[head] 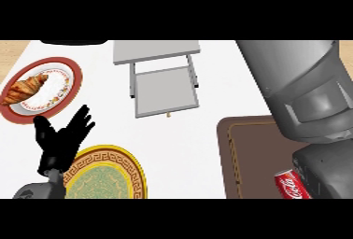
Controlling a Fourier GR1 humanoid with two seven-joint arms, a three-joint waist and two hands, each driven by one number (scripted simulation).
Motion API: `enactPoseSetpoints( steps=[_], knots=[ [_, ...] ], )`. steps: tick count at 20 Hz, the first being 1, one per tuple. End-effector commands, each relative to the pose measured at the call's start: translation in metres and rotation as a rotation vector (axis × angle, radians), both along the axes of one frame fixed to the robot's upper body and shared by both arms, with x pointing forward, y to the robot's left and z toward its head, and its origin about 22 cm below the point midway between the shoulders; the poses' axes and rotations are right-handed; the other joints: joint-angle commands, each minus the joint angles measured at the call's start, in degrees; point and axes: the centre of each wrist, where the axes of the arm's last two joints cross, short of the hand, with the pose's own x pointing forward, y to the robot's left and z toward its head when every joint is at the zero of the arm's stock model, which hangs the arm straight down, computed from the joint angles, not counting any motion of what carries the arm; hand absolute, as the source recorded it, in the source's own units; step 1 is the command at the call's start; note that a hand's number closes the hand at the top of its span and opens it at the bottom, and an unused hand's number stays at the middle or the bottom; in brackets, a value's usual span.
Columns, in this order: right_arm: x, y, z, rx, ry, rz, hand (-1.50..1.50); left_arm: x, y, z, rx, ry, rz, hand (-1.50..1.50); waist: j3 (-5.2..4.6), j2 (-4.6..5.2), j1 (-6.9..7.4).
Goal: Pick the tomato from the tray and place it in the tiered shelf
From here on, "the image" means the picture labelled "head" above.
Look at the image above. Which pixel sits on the black rounded object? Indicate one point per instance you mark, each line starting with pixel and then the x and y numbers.
pixel 73 42

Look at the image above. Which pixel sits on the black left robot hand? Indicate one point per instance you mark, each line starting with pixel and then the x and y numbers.
pixel 58 146

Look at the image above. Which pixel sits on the grey tiered shelf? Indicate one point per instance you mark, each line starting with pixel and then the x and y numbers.
pixel 161 81

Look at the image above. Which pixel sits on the brown croissant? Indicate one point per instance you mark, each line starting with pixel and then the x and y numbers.
pixel 22 89

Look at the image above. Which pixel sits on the red soda can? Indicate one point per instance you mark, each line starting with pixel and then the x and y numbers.
pixel 291 185

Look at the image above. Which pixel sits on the brown tray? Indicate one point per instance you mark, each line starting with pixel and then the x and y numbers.
pixel 253 155

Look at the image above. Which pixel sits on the yellow patterned green plate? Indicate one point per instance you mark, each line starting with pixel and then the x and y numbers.
pixel 105 175

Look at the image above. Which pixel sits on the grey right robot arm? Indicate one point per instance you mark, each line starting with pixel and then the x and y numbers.
pixel 303 93

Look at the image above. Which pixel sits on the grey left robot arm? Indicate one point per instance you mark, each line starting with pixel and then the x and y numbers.
pixel 42 188

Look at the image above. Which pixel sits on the red rimmed white plate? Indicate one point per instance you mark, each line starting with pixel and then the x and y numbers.
pixel 43 90

